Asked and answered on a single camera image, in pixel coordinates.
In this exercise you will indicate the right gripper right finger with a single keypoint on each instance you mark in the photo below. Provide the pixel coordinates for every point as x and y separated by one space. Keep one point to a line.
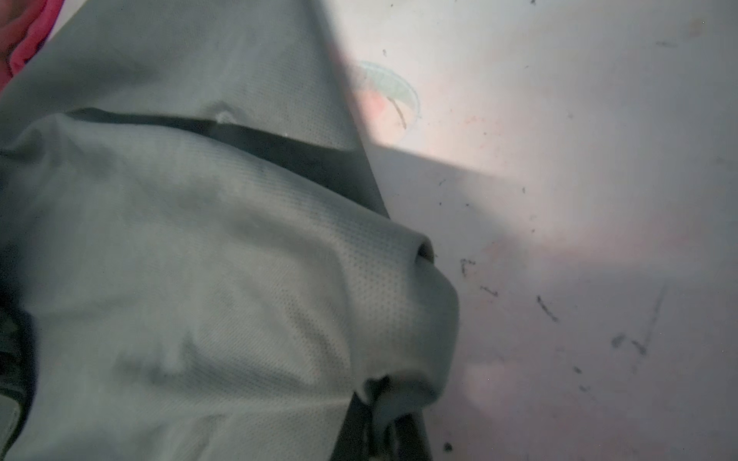
408 440

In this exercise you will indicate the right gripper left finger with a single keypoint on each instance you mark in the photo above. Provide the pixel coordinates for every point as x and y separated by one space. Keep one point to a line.
355 439

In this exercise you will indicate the folded magenta t shirt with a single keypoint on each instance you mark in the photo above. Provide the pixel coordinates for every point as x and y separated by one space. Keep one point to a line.
25 27

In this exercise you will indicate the grey t shirt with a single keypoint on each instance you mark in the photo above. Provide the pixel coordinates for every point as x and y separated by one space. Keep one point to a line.
196 261

